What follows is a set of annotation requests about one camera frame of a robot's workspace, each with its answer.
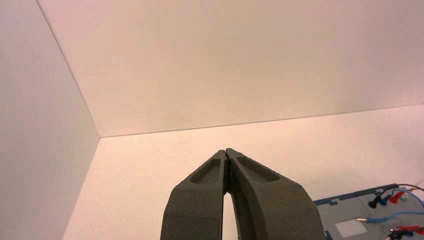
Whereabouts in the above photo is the red banana plug lead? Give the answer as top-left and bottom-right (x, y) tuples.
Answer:
(388, 190), (406, 205)

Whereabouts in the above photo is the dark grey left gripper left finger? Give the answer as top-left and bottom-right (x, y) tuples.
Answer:
(160, 149), (229, 240)

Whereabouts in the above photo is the black test lead cable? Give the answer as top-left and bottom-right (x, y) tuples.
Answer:
(367, 184), (424, 210)

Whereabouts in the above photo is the grey box with blue trim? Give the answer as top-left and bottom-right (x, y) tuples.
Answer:
(313, 183), (424, 240)

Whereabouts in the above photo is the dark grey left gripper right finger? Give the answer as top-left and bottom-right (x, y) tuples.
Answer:
(225, 148), (327, 240)

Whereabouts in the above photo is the blue test lead cable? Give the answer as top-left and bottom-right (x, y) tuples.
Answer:
(356, 189), (424, 224)

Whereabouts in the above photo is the red and black plug pair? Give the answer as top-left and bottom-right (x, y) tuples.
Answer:
(385, 225), (424, 240)

